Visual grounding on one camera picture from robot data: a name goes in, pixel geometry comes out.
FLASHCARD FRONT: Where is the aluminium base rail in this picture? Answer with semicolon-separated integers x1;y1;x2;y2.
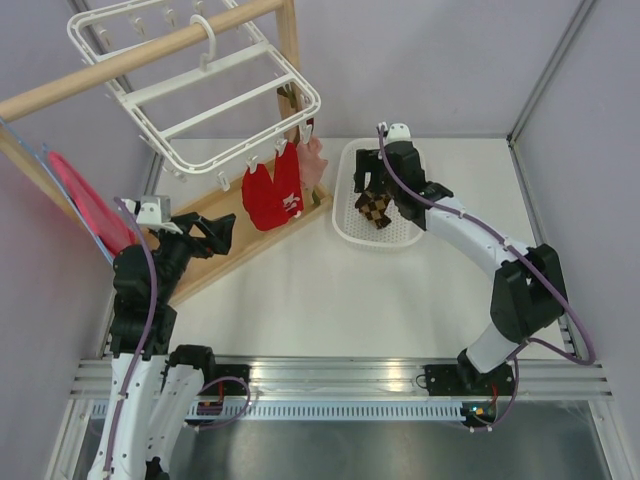
69;355;615;401

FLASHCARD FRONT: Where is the brown sock behind post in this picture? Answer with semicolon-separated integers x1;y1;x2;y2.
276;83;300;120

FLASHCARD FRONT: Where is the red sock white print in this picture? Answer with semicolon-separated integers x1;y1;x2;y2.
273;143;304;218

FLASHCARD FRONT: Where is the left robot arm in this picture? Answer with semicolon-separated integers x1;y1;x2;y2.
88;212;236;479

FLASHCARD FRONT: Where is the pink sock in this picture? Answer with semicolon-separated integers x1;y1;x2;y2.
296;136;328;189

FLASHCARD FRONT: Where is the brown argyle sock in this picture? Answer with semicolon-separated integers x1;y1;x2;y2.
355;191;391;230

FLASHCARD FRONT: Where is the white slotted cable duct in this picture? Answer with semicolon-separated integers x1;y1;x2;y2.
89;402;464;422

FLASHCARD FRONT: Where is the plain red sock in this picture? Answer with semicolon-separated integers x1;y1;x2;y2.
241;164;290;232

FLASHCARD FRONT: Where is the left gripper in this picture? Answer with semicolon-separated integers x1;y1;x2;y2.
153;211;235;303

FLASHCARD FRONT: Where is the white clip sock hanger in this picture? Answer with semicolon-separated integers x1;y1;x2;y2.
66;0;322;191

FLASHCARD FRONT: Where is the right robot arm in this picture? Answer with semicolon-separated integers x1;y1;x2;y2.
353;140;567;394

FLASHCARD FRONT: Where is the wooden drying rack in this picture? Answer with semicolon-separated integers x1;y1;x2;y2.
0;0;335;306

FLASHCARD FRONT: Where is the pink cloth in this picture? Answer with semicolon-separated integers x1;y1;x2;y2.
48;151;136;258

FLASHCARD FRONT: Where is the white perforated plastic basket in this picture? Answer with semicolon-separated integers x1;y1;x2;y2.
332;138;424;253

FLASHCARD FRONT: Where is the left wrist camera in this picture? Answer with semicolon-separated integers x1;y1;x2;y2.
123;195;182;234

